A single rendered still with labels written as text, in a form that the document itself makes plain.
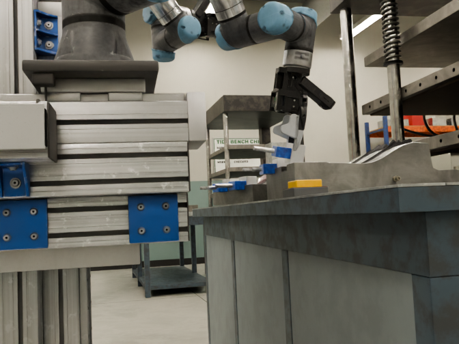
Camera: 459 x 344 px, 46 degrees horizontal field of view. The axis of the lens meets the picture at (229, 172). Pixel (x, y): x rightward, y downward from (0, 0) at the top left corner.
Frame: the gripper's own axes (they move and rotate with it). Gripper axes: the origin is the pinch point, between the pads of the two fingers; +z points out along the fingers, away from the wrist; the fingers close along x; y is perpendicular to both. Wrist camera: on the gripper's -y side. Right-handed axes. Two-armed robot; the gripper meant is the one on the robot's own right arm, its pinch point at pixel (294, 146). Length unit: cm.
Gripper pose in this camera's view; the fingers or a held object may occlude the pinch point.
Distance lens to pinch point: 144.6
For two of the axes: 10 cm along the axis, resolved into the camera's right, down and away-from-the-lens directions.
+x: 2.0, 0.6, -9.8
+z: -1.2, 9.9, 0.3
